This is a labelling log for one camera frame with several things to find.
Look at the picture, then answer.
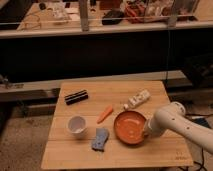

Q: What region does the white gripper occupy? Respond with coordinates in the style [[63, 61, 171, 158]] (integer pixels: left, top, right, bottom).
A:
[[143, 119, 160, 137]]

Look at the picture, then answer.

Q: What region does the orange ceramic bowl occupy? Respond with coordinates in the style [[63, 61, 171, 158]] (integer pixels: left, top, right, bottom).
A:
[[114, 111, 146, 145]]

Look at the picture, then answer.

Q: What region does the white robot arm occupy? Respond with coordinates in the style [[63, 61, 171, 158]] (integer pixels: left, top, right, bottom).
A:
[[143, 102, 213, 155]]

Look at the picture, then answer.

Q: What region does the white tube bottle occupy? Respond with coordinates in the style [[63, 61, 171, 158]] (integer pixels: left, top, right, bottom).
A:
[[123, 89, 151, 110]]

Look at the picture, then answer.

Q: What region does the orange toy carrot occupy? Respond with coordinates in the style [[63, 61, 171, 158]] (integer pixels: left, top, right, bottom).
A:
[[97, 106, 113, 124]]

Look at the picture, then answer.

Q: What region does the black power box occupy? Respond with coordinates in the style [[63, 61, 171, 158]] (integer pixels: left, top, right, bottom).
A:
[[192, 117, 210, 128]]

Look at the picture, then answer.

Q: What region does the blue sponge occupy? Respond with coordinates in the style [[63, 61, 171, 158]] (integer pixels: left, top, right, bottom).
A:
[[91, 128, 109, 152]]

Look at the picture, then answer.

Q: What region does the white cup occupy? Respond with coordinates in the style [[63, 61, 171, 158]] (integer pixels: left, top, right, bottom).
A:
[[68, 116, 86, 135]]

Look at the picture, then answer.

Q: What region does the black striped eraser block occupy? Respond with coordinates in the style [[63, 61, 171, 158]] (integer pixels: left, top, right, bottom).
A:
[[64, 90, 89, 105]]

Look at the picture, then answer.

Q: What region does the red tool on shelf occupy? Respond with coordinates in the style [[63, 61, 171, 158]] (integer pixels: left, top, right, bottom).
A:
[[125, 4, 145, 23]]

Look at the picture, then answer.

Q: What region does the black bag on shelf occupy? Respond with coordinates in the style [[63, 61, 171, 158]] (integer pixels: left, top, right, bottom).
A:
[[102, 10, 124, 25]]

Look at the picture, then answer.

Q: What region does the black cable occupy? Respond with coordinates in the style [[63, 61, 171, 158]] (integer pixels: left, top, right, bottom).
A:
[[178, 146, 209, 171]]

